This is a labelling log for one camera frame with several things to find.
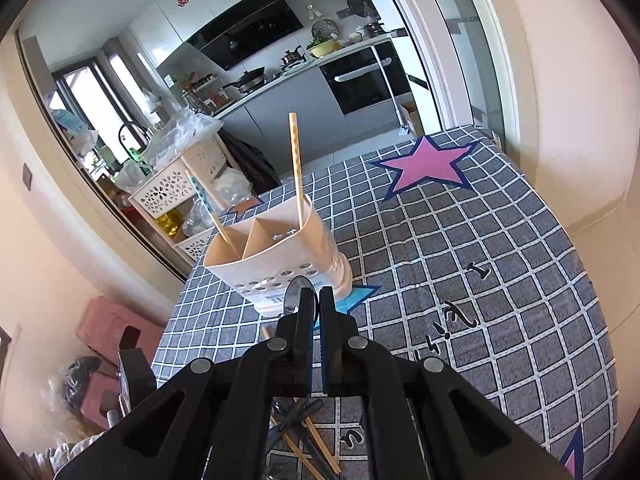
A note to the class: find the dotted wooden chopstick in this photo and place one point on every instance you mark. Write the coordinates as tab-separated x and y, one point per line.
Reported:
296	170

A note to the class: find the white plastic basket rack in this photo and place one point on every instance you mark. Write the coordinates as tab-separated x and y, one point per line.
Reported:
160	192

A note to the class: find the black range hood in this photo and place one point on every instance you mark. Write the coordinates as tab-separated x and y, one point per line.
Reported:
250	25

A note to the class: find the black faucet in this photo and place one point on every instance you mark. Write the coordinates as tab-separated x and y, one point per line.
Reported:
122	132

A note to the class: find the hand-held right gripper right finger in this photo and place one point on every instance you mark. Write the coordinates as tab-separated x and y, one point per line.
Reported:
327	350

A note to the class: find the white plastic bag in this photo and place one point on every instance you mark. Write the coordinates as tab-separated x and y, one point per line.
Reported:
232	185

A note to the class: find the cream plastic utensil holder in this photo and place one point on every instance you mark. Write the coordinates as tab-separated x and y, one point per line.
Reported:
320	245

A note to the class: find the pink stool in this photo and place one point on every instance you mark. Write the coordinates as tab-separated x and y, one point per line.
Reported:
110	325

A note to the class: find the black built-in oven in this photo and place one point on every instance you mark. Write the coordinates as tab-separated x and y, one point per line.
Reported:
365	85

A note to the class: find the black fan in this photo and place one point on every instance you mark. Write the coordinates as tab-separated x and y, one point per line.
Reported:
357	2

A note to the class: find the steel cooking pot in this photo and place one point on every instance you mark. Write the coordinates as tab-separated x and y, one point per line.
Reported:
292	57

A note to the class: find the black wok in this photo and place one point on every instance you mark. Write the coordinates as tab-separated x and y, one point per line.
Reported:
250	80

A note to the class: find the grey spoon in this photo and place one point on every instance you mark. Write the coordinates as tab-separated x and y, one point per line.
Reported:
292	295

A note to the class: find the grey checked star tablecloth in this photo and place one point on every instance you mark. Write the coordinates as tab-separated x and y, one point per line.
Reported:
450	260

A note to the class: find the cardboard box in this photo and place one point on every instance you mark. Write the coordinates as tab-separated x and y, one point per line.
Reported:
412	117

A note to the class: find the black chair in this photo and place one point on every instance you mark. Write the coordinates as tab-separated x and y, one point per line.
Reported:
135	365

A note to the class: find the clear plastic bags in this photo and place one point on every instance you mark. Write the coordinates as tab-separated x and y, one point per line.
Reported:
185	130

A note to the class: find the blue white package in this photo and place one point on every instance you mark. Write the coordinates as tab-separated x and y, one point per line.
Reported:
70	127

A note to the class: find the white mop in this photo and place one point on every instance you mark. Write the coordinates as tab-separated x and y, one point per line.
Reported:
387	85

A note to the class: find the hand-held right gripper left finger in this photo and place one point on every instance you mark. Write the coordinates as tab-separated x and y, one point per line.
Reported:
302	355

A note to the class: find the round metal colander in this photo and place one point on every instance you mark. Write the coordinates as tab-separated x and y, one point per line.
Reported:
324	27

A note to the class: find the grey wall switch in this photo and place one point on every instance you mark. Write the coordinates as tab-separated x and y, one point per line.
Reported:
27	176

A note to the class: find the yellow oil bottle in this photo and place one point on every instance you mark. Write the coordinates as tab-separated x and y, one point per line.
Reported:
169	222

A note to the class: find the blue patterned wooden chopstick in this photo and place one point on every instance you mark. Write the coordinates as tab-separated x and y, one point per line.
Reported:
212	215

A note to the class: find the yellow bowl with greens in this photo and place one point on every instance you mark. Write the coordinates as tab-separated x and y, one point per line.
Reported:
322	49

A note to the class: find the dark jacket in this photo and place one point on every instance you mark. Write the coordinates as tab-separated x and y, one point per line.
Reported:
250	160

